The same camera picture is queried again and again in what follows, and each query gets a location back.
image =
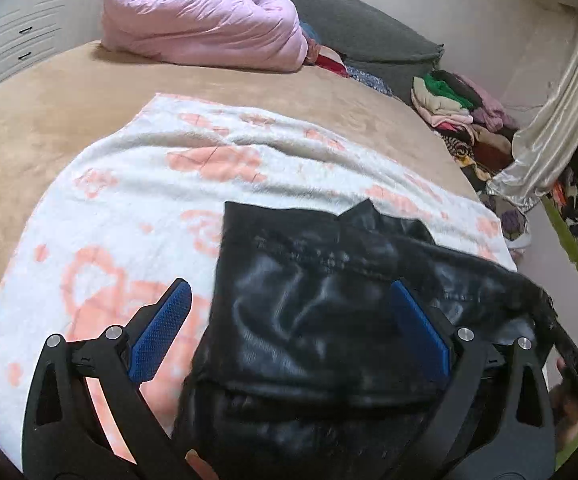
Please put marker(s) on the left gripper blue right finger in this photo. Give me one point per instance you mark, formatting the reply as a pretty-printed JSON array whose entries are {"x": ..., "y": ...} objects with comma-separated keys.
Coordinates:
[{"x": 455, "y": 359}]

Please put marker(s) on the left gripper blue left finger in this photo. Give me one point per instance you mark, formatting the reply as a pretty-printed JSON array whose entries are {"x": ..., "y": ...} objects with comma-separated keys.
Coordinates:
[{"x": 62, "y": 436}]

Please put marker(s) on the black leather jacket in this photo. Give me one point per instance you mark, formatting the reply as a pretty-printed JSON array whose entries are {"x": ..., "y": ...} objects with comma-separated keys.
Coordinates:
[{"x": 303, "y": 373}]

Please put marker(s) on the pile of colourful clothes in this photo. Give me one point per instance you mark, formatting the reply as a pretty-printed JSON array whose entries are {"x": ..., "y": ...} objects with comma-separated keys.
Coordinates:
[{"x": 477, "y": 132}]

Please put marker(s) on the person's right hand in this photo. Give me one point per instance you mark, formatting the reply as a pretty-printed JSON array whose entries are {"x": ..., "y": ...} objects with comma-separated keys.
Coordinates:
[{"x": 564, "y": 403}]

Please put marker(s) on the person's left hand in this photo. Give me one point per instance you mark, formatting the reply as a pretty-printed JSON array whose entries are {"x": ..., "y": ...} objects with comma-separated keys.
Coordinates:
[{"x": 200, "y": 466}]

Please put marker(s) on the white pink patterned blanket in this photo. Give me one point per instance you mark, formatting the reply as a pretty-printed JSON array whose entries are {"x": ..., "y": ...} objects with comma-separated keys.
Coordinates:
[{"x": 145, "y": 205}]

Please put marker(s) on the cream satin curtain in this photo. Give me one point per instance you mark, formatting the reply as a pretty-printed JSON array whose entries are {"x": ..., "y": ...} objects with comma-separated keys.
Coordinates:
[{"x": 542, "y": 150}]

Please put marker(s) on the red cloth item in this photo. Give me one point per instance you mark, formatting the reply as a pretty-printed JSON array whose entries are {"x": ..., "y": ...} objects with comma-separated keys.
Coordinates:
[{"x": 330, "y": 60}]

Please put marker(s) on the dark grey headboard cushion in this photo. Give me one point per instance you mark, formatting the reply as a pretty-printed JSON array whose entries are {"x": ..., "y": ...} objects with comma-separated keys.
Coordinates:
[{"x": 372, "y": 41}]

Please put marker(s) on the pink quilted comforter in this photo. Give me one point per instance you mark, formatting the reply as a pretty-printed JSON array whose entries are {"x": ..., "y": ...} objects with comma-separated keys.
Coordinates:
[{"x": 250, "y": 34}]

